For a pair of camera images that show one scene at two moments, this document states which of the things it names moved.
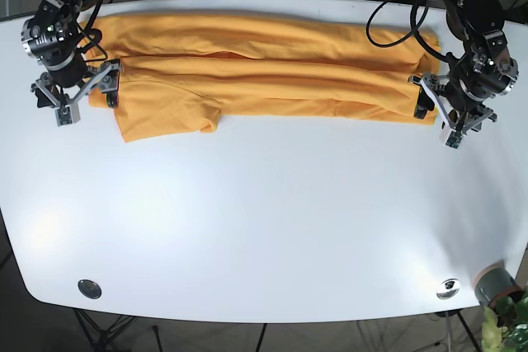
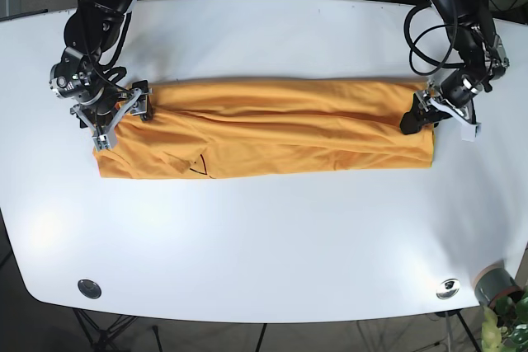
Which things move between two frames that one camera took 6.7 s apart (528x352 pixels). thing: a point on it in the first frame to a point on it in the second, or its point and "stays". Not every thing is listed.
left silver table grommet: x=89 y=288 stays
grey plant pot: x=495 y=282 stays
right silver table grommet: x=447 y=288 stays
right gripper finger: x=106 y=77 to x=142 y=105
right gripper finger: x=68 y=110 to x=105 y=140
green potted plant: x=505 y=328 stays
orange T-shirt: x=166 y=75 to x=219 y=129
